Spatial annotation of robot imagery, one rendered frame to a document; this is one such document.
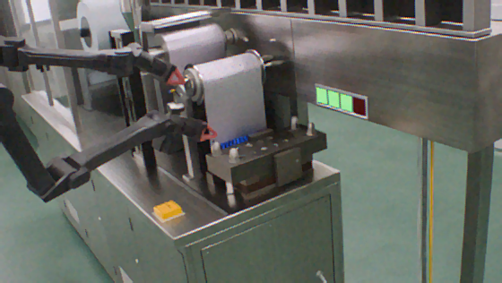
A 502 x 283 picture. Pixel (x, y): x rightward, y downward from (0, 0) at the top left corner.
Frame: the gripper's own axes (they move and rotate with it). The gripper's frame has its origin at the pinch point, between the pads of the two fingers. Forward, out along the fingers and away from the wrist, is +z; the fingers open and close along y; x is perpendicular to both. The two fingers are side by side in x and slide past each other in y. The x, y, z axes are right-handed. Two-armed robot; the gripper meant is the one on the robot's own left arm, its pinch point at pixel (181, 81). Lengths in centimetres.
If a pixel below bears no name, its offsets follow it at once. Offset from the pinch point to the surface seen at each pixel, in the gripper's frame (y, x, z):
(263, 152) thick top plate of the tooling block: 25.3, -8.4, 25.3
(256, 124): 7.8, -0.7, 31.6
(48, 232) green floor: -177, -129, 62
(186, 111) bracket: -0.3, -8.2, 7.6
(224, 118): 7.4, -4.3, 17.9
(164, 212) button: 20.8, -39.9, 4.4
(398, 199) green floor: -44, 5, 210
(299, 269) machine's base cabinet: 36, -40, 58
